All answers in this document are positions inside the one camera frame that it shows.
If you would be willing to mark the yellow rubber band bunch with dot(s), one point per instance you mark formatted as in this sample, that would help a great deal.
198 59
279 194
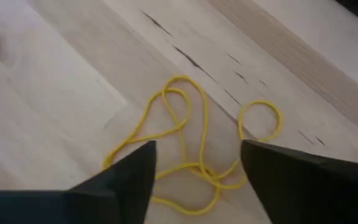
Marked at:
204 124

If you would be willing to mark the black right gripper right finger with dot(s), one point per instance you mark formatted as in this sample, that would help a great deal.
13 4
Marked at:
315 193

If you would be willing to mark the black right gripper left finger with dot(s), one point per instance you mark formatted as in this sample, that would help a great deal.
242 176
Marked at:
73 208

